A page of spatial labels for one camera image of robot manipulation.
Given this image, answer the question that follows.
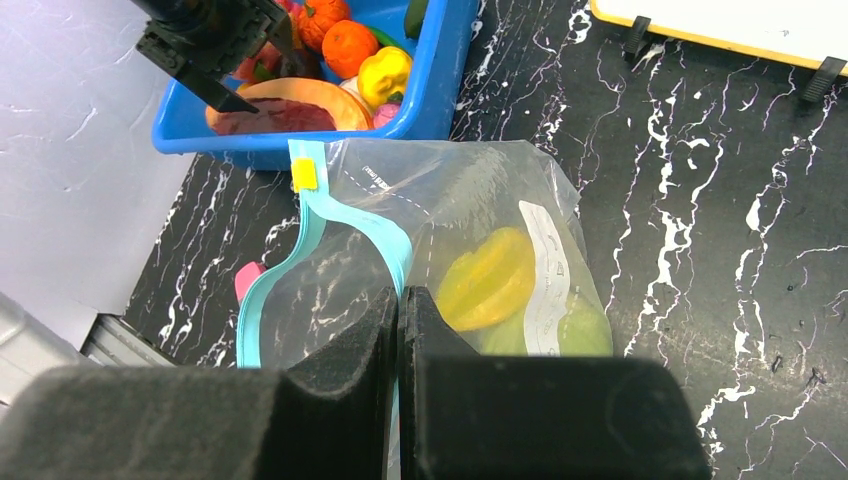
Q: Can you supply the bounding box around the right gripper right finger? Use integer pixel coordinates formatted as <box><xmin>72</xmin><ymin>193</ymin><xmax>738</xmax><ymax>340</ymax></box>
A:
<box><xmin>398</xmin><ymin>286</ymin><xmax>711</xmax><ymax>479</ymax></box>

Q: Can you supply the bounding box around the clear zip top bag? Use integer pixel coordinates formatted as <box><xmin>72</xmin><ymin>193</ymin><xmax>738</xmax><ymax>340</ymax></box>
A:
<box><xmin>236</xmin><ymin>137</ymin><xmax>614</xmax><ymax>370</ymax></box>

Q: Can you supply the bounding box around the orange tangerine toy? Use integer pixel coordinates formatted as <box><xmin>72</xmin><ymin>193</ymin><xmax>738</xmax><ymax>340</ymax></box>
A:
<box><xmin>321</xmin><ymin>20</ymin><xmax>379</xmax><ymax>80</ymax></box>

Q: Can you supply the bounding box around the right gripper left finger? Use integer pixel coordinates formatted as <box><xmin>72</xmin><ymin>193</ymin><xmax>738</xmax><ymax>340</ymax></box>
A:
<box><xmin>1</xmin><ymin>289</ymin><xmax>397</xmax><ymax>479</ymax></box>

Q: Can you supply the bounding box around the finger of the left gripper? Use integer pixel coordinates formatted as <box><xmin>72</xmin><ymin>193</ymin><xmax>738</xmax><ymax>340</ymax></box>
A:
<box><xmin>173</xmin><ymin>63</ymin><xmax>259</xmax><ymax>113</ymax></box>

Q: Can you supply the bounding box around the pink white cube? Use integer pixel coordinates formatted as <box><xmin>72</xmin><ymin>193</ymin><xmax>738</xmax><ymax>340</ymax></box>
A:
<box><xmin>234</xmin><ymin>261</ymin><xmax>266</xmax><ymax>304</ymax></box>

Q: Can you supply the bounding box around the hot dog bun toy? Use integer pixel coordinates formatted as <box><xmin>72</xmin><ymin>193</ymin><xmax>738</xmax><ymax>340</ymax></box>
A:
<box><xmin>205</xmin><ymin>77</ymin><xmax>374</xmax><ymax>135</ymax></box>

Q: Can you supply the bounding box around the white dry-erase board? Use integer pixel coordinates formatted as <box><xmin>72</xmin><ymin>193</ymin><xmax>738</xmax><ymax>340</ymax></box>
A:
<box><xmin>590</xmin><ymin>0</ymin><xmax>847</xmax><ymax>102</ymax></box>

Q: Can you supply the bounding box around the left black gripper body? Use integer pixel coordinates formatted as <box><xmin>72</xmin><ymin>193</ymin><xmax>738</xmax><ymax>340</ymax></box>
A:
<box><xmin>132</xmin><ymin>0</ymin><xmax>292</xmax><ymax>73</ymax></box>

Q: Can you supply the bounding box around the yellow bell pepper toy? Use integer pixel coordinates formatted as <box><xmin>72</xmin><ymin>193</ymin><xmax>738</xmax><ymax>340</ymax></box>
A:
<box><xmin>436</xmin><ymin>227</ymin><xmax>535</xmax><ymax>332</ymax></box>

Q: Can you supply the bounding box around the green round melon toy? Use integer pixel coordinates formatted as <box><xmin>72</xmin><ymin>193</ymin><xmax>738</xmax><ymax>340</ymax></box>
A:
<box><xmin>480</xmin><ymin>292</ymin><xmax>614</xmax><ymax>357</ymax></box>

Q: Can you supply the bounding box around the blue plastic bin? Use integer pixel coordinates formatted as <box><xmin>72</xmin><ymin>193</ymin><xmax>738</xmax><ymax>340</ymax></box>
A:
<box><xmin>151</xmin><ymin>0</ymin><xmax>479</xmax><ymax>171</ymax></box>

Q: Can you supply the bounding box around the orange pumpkin toy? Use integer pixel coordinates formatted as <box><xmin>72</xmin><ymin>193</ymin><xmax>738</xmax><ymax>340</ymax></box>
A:
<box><xmin>296</xmin><ymin>0</ymin><xmax>351</xmax><ymax>53</ymax></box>

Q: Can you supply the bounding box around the dark green avocado toy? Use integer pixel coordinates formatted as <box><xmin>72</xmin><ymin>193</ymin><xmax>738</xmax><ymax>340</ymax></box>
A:
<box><xmin>404</xmin><ymin>0</ymin><xmax>429</xmax><ymax>40</ymax></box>

